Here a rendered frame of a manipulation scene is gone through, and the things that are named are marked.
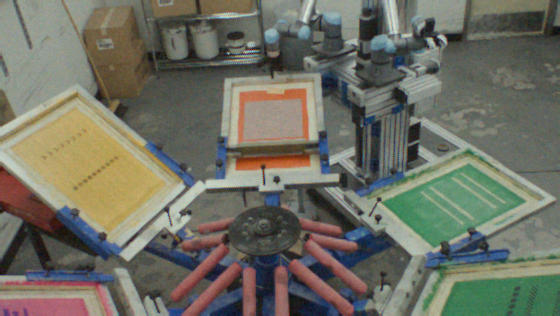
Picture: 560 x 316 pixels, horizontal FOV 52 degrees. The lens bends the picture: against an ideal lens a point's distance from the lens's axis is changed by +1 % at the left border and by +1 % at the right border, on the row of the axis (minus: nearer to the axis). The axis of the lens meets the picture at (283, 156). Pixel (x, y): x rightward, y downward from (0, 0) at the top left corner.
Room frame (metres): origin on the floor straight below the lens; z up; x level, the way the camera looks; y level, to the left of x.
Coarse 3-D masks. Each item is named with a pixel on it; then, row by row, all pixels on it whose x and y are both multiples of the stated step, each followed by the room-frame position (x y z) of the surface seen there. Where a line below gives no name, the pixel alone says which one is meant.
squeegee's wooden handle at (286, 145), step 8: (240, 144) 2.55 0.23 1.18; (248, 144) 2.54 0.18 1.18; (256, 144) 2.54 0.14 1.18; (264, 144) 2.53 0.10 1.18; (272, 144) 2.53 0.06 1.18; (280, 144) 2.52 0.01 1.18; (288, 144) 2.52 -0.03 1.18; (296, 144) 2.52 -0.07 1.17; (304, 144) 2.51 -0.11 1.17; (248, 152) 2.54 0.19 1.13; (256, 152) 2.54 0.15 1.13; (264, 152) 2.54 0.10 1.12; (272, 152) 2.54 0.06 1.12
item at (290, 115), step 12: (276, 96) 3.00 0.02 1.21; (288, 96) 2.99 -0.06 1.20; (300, 96) 2.98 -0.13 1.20; (276, 108) 2.91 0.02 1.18; (288, 108) 2.90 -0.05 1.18; (300, 108) 2.89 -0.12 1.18; (276, 120) 2.81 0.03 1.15; (288, 120) 2.80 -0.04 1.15; (300, 120) 2.80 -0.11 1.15; (276, 132) 2.72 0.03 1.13; (288, 132) 2.72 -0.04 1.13; (300, 132) 2.71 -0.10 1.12; (276, 156) 2.55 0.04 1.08; (288, 156) 2.55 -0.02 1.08; (300, 156) 2.54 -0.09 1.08
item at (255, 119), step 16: (240, 96) 3.03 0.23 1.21; (256, 96) 3.02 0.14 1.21; (272, 96) 3.01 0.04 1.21; (240, 112) 2.90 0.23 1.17; (256, 112) 2.89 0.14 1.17; (272, 112) 2.88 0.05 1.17; (240, 128) 2.78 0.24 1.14; (256, 128) 2.77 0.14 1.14; (272, 128) 2.76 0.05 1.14; (240, 160) 2.55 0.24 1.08; (256, 160) 2.54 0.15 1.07; (272, 160) 2.53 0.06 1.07
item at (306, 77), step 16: (240, 80) 3.12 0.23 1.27; (256, 80) 3.11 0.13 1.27; (288, 80) 3.10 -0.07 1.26; (304, 80) 3.09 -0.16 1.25; (320, 80) 3.05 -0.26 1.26; (224, 96) 3.00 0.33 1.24; (320, 96) 2.93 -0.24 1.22; (224, 112) 2.87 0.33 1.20; (320, 112) 2.80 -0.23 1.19; (224, 128) 2.75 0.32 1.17; (320, 128) 2.68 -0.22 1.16; (240, 176) 2.41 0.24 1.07; (256, 176) 2.40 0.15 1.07; (272, 176) 2.39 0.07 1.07
